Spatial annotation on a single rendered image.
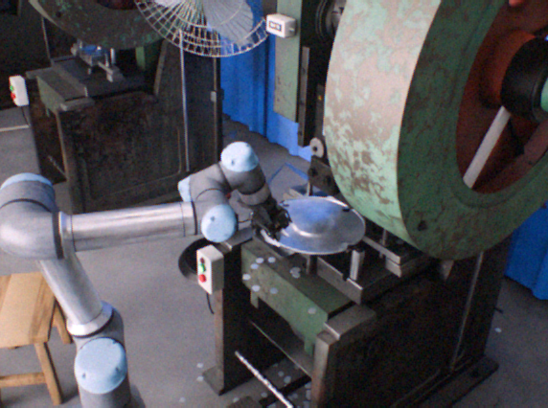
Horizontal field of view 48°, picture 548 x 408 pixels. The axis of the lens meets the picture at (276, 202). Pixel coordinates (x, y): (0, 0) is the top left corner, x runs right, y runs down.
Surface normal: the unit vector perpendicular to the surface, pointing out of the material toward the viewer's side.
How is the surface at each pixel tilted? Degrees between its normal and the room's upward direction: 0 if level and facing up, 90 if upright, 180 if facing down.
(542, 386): 0
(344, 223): 0
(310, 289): 0
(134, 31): 90
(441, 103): 90
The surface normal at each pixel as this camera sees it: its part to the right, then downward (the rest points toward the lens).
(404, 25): -0.70, -0.04
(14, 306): 0.04, -0.85
